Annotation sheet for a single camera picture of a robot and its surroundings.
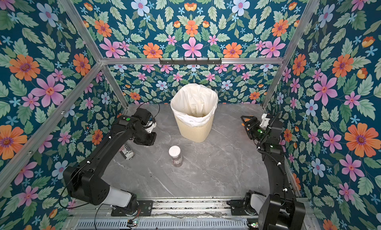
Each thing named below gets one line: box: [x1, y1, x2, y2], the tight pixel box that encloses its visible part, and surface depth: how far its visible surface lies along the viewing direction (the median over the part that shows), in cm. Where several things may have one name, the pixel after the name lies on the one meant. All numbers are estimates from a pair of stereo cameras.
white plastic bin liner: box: [170, 83, 219, 127], surface depth 92 cm
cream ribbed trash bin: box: [174, 113, 215, 143], surface depth 82 cm
